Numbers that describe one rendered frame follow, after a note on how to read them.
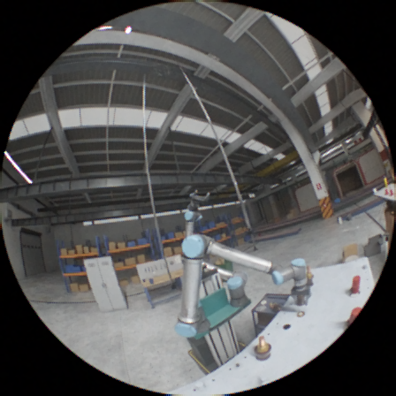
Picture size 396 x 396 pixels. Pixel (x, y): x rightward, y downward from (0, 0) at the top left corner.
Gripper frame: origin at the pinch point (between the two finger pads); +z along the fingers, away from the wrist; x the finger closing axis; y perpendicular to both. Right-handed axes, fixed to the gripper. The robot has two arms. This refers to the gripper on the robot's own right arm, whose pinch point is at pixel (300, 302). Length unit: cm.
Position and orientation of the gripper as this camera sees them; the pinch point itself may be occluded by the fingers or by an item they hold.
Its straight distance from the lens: 109.7
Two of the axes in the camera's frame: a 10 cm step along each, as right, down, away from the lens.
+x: 5.1, -3.4, -7.9
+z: 2.5, 9.4, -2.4
